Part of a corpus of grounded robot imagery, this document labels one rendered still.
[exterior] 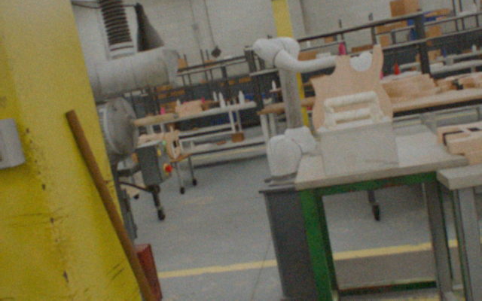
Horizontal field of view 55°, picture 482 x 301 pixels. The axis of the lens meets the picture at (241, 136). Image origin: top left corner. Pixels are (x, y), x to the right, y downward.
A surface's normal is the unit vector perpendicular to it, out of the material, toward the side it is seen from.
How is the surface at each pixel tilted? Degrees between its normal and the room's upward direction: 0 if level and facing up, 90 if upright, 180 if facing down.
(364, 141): 90
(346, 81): 90
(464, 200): 90
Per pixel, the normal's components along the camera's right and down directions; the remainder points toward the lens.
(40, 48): 0.96, -0.16
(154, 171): -0.18, 0.17
